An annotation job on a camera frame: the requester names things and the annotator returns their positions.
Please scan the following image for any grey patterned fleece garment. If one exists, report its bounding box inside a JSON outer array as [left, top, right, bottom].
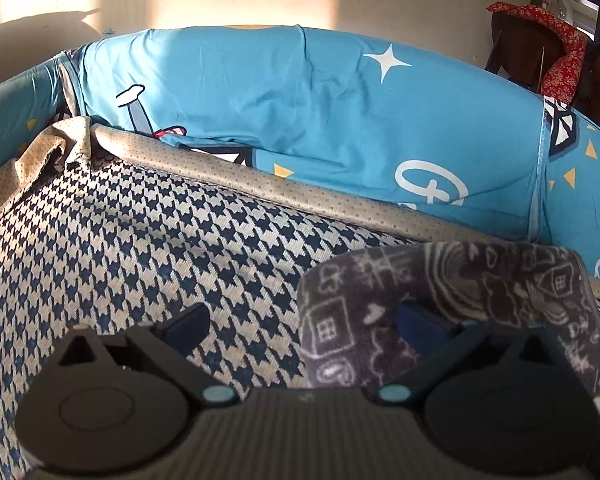
[[296, 238, 600, 470]]

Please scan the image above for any red floral cloth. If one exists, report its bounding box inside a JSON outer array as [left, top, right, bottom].
[[486, 1, 590, 104]]

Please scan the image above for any blue cartoon print pillow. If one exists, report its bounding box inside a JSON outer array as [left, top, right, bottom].
[[0, 26, 600, 279]]

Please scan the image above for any houndstooth sofa cushion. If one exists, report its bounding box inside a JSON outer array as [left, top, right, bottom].
[[0, 118, 600, 479]]

